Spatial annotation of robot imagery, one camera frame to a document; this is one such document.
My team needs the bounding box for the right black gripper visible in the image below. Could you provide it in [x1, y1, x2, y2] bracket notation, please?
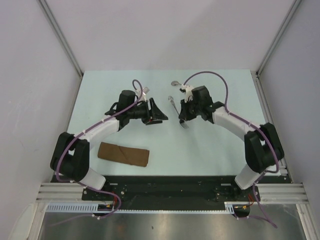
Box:
[179, 96, 202, 121]

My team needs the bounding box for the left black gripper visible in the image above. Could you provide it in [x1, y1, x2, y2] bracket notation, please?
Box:
[127, 98, 168, 126]

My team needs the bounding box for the silver metal fork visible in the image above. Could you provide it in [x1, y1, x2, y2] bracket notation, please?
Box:
[168, 96, 189, 129]

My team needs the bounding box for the spoon with pink handle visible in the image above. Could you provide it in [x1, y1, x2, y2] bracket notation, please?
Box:
[170, 80, 182, 88]

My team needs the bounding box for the brown cloth napkin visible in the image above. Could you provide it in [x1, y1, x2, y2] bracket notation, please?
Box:
[97, 142, 150, 167]

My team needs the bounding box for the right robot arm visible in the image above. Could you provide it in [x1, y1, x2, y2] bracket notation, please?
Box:
[179, 85, 285, 201]

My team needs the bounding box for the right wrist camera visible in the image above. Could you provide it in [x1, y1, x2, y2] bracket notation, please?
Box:
[179, 84, 194, 103]

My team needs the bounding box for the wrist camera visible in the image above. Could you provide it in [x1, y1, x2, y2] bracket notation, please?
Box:
[135, 87, 150, 102]
[179, 84, 194, 103]

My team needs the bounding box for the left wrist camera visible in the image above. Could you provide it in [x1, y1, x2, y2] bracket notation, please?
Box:
[135, 87, 150, 102]

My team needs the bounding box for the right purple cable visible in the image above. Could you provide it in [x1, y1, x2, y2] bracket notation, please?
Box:
[182, 71, 282, 228]

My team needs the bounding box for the grey slotted cable duct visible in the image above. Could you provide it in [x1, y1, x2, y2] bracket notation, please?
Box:
[45, 202, 235, 214]

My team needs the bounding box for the right aluminium frame post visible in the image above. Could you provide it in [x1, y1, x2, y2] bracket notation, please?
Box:
[255, 0, 304, 78]

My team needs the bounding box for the aluminium frame post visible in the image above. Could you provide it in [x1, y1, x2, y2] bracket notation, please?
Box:
[255, 0, 304, 78]
[36, 0, 84, 79]

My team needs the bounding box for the left aluminium frame post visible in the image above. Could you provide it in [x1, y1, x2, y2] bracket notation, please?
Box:
[36, 0, 84, 79]

